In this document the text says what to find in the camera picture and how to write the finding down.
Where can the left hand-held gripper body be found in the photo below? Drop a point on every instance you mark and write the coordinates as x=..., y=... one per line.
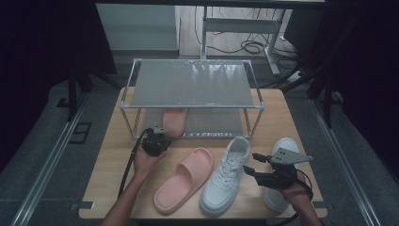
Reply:
x=155, y=144

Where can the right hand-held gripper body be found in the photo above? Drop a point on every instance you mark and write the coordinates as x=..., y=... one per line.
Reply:
x=279, y=180

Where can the white sneaker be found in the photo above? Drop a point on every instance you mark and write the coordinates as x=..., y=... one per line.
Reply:
x=219, y=191
x=276, y=201

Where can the pink slipper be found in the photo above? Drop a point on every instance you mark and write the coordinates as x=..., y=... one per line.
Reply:
x=175, y=194
x=174, y=121

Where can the metal shoe rack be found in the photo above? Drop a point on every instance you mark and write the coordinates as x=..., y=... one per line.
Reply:
x=191, y=84

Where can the person's left hand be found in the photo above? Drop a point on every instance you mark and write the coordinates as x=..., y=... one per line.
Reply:
x=144, y=164

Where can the person's right hand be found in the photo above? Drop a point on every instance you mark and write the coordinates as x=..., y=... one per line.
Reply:
x=299, y=193

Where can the black stand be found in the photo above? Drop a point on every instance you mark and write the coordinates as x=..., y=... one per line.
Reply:
x=72, y=94
x=327, y=106

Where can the white power strip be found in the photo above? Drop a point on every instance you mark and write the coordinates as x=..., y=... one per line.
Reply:
x=295, y=77

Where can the grey table foot plate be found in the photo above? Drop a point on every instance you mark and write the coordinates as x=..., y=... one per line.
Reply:
x=83, y=205

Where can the grey cabinet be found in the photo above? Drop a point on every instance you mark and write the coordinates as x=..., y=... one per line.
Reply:
x=135, y=28

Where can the aluminium floor rail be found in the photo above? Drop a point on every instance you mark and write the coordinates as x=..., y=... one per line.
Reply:
x=345, y=166
x=47, y=171

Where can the white desk frame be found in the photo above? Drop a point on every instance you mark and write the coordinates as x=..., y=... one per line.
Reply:
x=241, y=25

